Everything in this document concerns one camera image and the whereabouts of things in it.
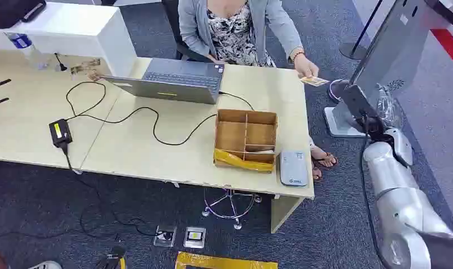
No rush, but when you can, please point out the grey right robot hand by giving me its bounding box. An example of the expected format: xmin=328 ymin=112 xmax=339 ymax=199
xmin=340 ymin=84 xmax=380 ymax=125

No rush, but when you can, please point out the yellow printed card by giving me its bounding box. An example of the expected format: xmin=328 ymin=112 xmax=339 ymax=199
xmin=300 ymin=76 xmax=330 ymax=87

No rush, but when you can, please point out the chrome round stanchion base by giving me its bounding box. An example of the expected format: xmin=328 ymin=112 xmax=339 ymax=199
xmin=327 ymin=78 xmax=350 ymax=104

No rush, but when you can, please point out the clear plastic wrap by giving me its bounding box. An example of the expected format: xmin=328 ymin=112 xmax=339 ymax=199
xmin=376 ymin=84 xmax=403 ymax=128

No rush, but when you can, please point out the black stanchion with round base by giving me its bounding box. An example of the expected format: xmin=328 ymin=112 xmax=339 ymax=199
xmin=338 ymin=0 xmax=384 ymax=61

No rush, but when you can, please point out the silver kiosk stand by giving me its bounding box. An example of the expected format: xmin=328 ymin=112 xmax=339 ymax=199
xmin=323 ymin=0 xmax=453 ymax=138

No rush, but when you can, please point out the grey card reader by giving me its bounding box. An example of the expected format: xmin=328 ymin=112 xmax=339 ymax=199
xmin=279 ymin=150 xmax=309 ymax=188

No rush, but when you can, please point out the wooden divided card box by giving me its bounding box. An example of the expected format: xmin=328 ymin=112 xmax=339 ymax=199
xmin=213 ymin=108 xmax=279 ymax=174

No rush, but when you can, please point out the pale desk leg panel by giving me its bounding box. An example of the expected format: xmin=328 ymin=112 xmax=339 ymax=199
xmin=270 ymin=194 xmax=306 ymax=234

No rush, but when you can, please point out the person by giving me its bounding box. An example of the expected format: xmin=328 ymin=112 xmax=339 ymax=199
xmin=177 ymin=0 xmax=320 ymax=79

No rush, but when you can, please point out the chrome chair base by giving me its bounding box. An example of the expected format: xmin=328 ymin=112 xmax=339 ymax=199
xmin=201 ymin=187 xmax=263 ymax=231

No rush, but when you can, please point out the grey open laptop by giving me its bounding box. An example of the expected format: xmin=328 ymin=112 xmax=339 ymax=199
xmin=99 ymin=57 xmax=226 ymax=105

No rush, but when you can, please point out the black office chair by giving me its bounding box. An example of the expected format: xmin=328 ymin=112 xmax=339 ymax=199
xmin=161 ymin=0 xmax=214 ymax=63

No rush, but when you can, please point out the silver floor socket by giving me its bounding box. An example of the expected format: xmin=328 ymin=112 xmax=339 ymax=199
xmin=183 ymin=226 xmax=207 ymax=249

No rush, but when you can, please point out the floor socket with plug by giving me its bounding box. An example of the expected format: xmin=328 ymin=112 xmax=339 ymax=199
xmin=152 ymin=224 xmax=178 ymax=248

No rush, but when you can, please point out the white cabinet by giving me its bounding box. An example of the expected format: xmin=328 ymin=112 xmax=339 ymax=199
xmin=0 ymin=2 xmax=138 ymax=78

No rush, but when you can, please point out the black power adapter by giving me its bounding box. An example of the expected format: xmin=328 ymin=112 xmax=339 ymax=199
xmin=48 ymin=118 xmax=74 ymax=149

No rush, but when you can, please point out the small black desk microphone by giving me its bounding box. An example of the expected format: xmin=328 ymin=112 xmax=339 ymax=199
xmin=53 ymin=52 xmax=68 ymax=72

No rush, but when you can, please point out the clear water bottle blue label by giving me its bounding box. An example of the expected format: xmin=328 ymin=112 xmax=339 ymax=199
xmin=5 ymin=32 xmax=49 ymax=71

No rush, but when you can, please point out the white shoe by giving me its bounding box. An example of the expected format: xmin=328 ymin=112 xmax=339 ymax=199
xmin=27 ymin=260 xmax=63 ymax=269

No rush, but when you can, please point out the black bag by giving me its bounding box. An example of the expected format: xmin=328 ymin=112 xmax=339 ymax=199
xmin=0 ymin=0 xmax=48 ymax=30

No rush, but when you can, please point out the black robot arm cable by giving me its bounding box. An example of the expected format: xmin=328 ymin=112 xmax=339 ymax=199
xmin=359 ymin=114 xmax=391 ymax=269

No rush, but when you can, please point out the black laptop power cable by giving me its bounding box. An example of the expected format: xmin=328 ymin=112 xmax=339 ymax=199
xmin=64 ymin=81 xmax=256 ymax=147

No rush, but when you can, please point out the yellow tape floor frame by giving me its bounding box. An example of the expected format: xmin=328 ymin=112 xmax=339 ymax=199
xmin=174 ymin=251 xmax=279 ymax=269

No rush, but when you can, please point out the black mains cable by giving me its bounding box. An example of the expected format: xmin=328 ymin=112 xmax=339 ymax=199
xmin=60 ymin=142 xmax=175 ymax=239

